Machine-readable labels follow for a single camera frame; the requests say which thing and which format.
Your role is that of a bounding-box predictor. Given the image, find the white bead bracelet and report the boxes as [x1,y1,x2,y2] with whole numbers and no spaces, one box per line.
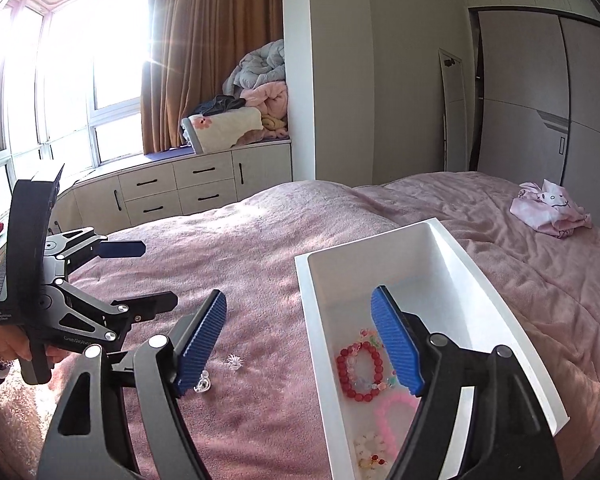
[353,431,390,470]

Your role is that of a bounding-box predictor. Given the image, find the white plastic storage bin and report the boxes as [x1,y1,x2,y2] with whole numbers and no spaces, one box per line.
[296,219,568,479]

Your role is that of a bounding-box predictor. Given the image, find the pink bead bracelet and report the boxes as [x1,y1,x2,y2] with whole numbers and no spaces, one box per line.
[372,391,422,461]

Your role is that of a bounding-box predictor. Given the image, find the pile of folded blankets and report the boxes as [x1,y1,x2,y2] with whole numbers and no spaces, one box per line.
[181,39,288,154]

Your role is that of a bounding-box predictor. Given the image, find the grey wardrobe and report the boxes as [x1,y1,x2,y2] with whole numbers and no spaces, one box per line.
[467,0,600,228]

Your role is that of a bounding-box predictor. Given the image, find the person's left hand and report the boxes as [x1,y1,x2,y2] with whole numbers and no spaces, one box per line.
[0,320,71,373]

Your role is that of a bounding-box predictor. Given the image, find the silver swan charm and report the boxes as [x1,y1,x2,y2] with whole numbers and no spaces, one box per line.
[194,370,212,393]

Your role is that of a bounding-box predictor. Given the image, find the window with white frame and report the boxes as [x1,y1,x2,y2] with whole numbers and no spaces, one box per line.
[0,0,151,220]

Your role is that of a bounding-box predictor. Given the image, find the red bead bracelet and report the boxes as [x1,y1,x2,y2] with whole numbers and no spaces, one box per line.
[334,340,386,403]

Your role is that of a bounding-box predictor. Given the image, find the brown window curtain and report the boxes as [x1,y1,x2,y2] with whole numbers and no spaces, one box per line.
[140,0,283,154]

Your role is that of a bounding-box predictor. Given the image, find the pink fleece bed blanket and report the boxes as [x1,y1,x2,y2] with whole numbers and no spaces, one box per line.
[0,169,600,480]

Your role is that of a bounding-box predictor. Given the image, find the leaning narrow mirror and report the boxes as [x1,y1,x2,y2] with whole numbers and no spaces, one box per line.
[439,49,468,172]

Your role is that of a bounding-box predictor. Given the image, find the white window seat drawer cabinet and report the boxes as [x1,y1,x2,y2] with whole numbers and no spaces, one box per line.
[48,140,292,234]

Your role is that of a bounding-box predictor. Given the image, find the pink cartoon cloth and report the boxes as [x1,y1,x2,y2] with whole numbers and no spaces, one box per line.
[509,180,593,238]

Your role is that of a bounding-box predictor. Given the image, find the clear crystal spiky brooch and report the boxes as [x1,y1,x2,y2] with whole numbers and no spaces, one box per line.
[225,354,244,372]

